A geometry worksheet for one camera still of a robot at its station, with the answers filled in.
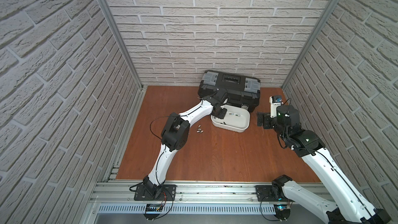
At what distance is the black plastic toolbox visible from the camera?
96 cm

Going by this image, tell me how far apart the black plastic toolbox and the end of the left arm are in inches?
4.7

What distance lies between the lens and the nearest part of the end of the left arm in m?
0.72
